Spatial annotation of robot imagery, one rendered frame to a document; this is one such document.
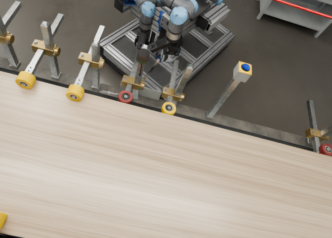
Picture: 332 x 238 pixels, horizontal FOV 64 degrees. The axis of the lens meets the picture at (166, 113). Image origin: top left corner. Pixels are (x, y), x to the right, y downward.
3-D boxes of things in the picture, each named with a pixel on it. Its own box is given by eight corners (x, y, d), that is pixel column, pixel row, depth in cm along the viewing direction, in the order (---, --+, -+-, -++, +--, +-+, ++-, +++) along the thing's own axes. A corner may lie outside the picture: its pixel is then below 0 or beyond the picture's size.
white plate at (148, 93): (120, 89, 172) (121, 80, 163) (158, 99, 175) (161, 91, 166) (119, 90, 171) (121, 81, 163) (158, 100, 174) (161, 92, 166)
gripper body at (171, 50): (178, 57, 144) (184, 41, 134) (163, 57, 142) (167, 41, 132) (175, 46, 148) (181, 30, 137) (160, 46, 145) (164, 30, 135)
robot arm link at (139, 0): (149, -1, 162) (155, 12, 158) (132, 1, 158) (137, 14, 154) (151, -12, 156) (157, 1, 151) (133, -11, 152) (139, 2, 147)
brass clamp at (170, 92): (162, 90, 165) (164, 85, 161) (183, 95, 167) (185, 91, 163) (160, 98, 162) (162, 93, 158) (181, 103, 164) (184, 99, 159)
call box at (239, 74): (232, 70, 141) (239, 60, 134) (244, 73, 141) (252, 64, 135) (231, 80, 137) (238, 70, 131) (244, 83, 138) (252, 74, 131)
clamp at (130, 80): (123, 79, 162) (123, 74, 157) (144, 85, 163) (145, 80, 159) (120, 86, 159) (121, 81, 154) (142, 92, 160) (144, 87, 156)
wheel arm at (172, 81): (173, 62, 178) (174, 59, 174) (178, 64, 178) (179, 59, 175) (162, 117, 156) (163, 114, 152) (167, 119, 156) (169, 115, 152)
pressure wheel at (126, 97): (119, 99, 157) (120, 88, 147) (132, 102, 158) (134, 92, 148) (115, 110, 153) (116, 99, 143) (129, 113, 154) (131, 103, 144)
